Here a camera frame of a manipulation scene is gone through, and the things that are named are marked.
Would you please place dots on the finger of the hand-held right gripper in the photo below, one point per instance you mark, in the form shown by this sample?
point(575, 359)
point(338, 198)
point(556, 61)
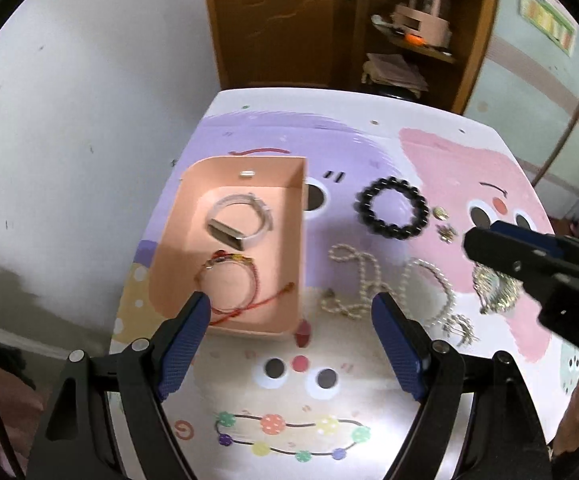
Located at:
point(529, 237)
point(499, 255)

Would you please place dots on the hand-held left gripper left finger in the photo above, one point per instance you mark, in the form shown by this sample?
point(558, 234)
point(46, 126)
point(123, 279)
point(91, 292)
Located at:
point(185, 342)

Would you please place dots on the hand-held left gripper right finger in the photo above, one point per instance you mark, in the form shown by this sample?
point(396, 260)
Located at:
point(398, 342)

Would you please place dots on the round gold pendant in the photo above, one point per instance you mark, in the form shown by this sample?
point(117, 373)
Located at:
point(441, 213)

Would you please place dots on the pink jewelry box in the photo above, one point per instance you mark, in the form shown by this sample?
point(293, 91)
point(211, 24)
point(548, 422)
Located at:
point(239, 245)

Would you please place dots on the red gem earring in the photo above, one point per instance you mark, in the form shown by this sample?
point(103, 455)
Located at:
point(303, 335)

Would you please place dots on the thin metal pipe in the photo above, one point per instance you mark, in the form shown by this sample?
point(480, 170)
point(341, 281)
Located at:
point(569, 120)

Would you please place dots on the silver bangle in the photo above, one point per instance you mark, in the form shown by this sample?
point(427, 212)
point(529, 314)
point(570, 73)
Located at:
point(242, 220)

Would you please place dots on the cartoon printed table cover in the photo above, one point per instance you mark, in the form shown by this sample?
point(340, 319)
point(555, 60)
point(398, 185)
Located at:
point(349, 150)

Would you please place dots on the brown wooden shelf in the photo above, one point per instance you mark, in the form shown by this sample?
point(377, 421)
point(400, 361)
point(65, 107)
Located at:
point(474, 35)

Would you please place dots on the stack of papers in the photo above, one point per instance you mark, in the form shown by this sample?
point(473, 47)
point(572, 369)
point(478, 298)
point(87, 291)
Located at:
point(394, 72)

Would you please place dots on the pink tabletop appliance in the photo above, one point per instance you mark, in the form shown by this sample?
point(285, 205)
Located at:
point(419, 15)

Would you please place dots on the brown wooden door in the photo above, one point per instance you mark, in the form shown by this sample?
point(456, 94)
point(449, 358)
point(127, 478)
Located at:
point(274, 20)

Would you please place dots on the wall poster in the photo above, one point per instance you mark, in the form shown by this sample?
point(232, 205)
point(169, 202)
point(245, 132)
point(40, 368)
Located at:
point(547, 10)

